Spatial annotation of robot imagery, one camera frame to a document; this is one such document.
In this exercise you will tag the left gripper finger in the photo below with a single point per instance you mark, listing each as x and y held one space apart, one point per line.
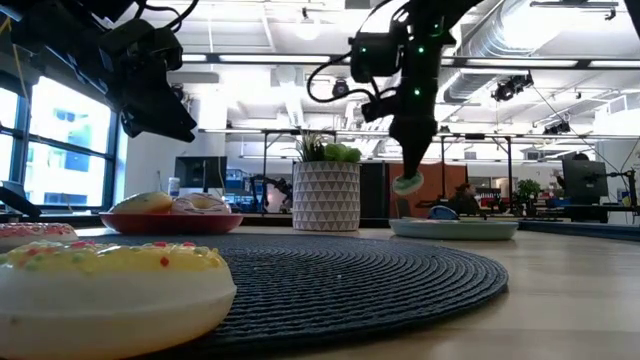
177 112
160 127

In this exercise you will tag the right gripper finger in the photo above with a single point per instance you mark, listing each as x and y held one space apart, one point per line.
422 157
409 160

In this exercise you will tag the small green frosted donut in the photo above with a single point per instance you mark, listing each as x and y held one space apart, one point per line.
407 185

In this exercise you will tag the dark blue frosted donut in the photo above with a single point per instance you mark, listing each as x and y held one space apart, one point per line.
442 214

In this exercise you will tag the large pink white donut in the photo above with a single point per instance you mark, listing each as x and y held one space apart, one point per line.
218 206

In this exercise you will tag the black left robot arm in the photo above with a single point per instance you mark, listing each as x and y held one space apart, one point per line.
50 30

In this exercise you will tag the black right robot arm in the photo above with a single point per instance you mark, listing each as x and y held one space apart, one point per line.
430 25

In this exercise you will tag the background black robot arm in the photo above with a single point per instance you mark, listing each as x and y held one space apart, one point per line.
277 187

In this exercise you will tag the dark monitor on arm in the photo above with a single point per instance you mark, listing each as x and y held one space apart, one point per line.
584 179

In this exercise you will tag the orange partition panel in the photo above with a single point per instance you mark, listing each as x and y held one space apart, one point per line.
435 185

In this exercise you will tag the small dark computer monitor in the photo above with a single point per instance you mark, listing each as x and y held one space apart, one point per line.
200 171

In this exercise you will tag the person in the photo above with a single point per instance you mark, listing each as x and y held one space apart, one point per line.
465 200

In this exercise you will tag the white plastic bottle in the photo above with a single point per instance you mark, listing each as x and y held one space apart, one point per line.
174 187

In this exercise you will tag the green succulent plant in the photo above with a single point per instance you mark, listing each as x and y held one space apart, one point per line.
340 151

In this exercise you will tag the pale green plate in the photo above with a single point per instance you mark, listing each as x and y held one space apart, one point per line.
452 230

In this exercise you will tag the large cream sprinkled donut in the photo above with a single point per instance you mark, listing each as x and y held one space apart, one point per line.
142 204

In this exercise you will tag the black ceiling spotlight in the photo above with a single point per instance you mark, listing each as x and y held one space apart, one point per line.
340 88

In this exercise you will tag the white patterned plant pot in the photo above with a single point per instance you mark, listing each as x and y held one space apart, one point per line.
326 195

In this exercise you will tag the large office window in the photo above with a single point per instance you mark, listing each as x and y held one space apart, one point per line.
65 145

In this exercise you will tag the red plate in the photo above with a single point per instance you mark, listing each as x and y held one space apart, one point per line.
170 223

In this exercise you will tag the background potted plant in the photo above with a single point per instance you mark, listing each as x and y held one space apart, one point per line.
527 192

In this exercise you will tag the ceiling light strip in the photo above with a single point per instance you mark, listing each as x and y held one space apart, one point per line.
520 63
275 58

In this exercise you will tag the round black woven placemat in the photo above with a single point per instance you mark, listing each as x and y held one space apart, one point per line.
350 280

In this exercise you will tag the small pink frosted donut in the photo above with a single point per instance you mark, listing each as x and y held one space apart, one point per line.
35 232

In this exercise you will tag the small yellow frosted donut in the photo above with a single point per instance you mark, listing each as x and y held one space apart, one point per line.
100 300

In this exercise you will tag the silver ceiling duct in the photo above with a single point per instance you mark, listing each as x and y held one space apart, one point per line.
480 75

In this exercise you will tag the black metal stand frame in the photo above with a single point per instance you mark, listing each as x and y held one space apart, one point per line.
265 165
509 165

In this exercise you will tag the black ceiling camera cluster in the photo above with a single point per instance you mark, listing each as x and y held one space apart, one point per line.
510 87

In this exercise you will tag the black wedge-shaped bracket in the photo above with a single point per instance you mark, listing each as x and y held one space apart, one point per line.
15 197

